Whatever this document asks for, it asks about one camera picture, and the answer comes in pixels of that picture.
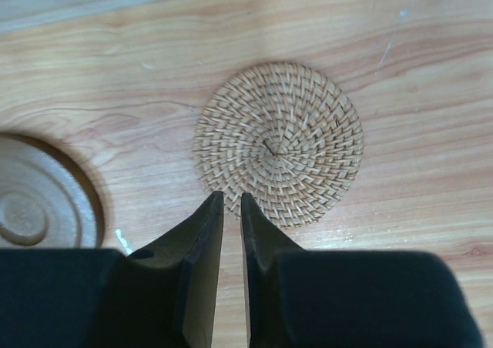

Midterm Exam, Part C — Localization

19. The plain brown wooden coaster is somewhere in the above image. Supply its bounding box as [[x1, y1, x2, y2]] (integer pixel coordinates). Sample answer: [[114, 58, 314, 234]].
[[1, 132, 105, 249]]

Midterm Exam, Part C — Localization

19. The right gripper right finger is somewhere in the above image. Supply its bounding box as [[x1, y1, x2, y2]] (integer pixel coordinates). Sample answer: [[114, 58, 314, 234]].
[[241, 192, 308, 347]]

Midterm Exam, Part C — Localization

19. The woven rattan coaster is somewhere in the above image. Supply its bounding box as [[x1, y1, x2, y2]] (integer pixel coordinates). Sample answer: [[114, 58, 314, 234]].
[[192, 62, 364, 227]]

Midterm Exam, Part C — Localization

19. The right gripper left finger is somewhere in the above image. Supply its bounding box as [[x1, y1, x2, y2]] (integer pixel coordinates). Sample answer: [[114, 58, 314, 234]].
[[128, 191, 224, 347]]

